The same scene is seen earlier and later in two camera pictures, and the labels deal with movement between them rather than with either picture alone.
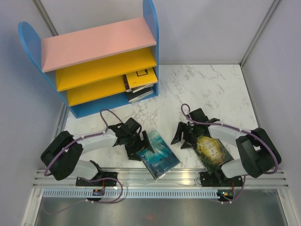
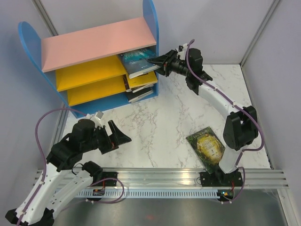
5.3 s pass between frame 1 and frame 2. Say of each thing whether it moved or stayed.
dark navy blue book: stayed
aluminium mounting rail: stayed
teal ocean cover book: moved
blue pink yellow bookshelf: stayed
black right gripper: moved
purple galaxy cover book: stayed
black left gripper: moved
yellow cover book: stayed
